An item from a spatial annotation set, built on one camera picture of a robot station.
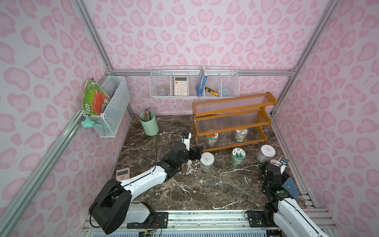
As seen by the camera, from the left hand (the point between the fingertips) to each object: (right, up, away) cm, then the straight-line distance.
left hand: (195, 142), depth 83 cm
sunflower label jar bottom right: (+29, +4, +14) cm, 33 cm away
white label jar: (+41, -7, +4) cm, 42 cm away
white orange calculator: (-9, +35, +11) cm, 38 cm away
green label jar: (+25, -9, +5) cm, 27 cm away
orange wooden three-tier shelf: (+27, +12, +28) cm, 40 cm away
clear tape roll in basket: (-21, +31, +12) cm, 39 cm away
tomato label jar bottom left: (+10, +1, +11) cm, 15 cm away
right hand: (+45, -12, +1) cm, 46 cm away
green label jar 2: (+6, -11, +1) cm, 13 cm away
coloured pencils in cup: (-32, +17, +16) cm, 40 cm away
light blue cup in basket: (+20, +33, +18) cm, 43 cm away
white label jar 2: (+44, -10, -1) cm, 45 cm away
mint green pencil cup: (-31, +8, +20) cm, 38 cm away
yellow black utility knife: (+11, +31, +13) cm, 35 cm away
